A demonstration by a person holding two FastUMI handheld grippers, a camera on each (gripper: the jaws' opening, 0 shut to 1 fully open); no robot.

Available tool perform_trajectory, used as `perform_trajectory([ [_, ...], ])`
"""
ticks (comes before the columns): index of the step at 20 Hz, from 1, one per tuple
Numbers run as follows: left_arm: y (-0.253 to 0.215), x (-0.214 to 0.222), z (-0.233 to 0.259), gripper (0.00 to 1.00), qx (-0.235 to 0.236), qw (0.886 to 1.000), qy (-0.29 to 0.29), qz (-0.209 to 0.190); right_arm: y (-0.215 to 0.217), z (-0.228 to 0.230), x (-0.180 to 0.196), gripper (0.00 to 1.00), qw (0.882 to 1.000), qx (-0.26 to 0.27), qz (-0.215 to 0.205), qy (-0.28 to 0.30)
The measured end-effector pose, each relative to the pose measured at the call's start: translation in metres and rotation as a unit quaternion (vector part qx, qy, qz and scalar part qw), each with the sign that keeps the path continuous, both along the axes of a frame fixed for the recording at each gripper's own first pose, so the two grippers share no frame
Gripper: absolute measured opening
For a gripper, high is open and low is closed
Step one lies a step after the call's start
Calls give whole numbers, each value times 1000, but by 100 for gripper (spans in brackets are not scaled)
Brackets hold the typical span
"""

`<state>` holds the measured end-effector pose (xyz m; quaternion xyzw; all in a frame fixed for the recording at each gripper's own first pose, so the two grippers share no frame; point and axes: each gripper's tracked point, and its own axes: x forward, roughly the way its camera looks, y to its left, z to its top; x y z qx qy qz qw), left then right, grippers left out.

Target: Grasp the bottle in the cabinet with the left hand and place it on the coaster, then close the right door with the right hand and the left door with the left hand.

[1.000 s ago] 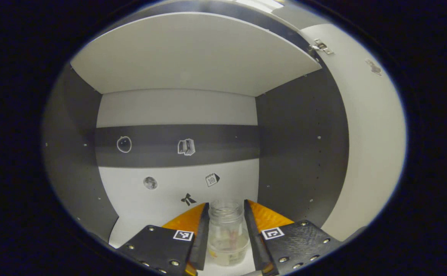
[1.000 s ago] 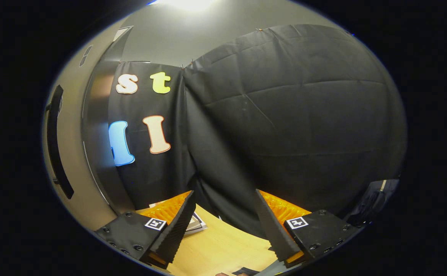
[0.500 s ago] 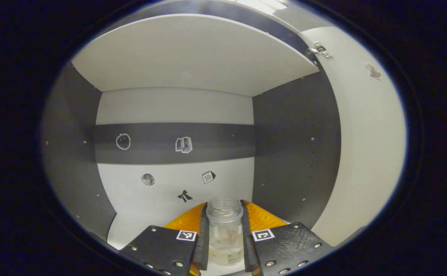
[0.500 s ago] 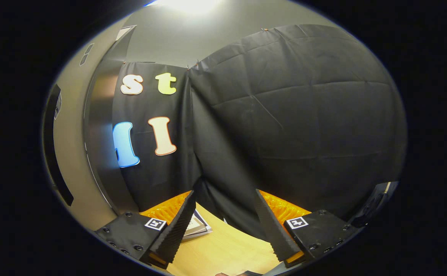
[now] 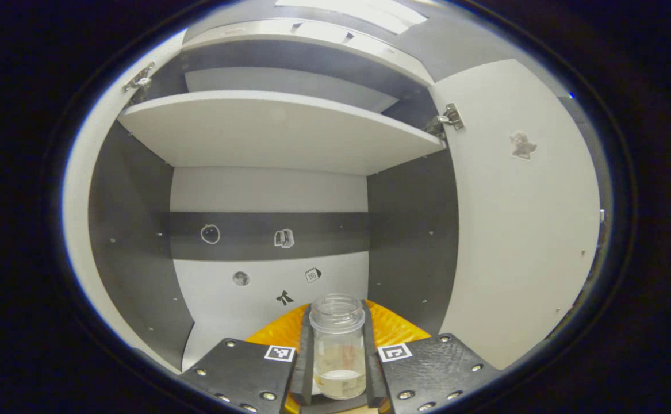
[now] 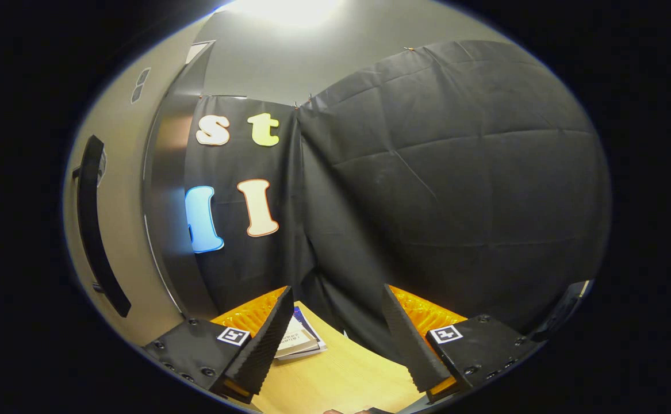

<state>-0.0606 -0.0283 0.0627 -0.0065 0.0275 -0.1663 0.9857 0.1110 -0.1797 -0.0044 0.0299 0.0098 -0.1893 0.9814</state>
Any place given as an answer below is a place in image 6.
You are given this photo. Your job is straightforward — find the dark panel with pale edge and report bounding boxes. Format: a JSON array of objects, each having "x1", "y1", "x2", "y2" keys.
[{"x1": 533, "y1": 279, "x2": 595, "y2": 341}]

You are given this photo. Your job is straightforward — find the grey cabinet with dark sides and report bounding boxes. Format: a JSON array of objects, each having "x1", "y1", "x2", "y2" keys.
[{"x1": 142, "y1": 39, "x2": 222, "y2": 320}]

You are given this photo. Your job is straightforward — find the black backdrop cloth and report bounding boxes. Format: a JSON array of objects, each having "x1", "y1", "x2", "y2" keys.
[{"x1": 183, "y1": 39, "x2": 612, "y2": 361}]

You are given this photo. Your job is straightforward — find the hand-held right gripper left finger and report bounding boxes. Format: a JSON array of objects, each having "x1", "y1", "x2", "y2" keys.
[{"x1": 140, "y1": 286, "x2": 295, "y2": 405}]

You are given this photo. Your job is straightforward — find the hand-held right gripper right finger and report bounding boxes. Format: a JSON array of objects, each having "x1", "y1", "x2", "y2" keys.
[{"x1": 380, "y1": 283, "x2": 545, "y2": 404}]

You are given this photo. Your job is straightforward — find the grey cabinet door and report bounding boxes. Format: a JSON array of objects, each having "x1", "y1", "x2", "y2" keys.
[{"x1": 63, "y1": 20, "x2": 216, "y2": 347}]

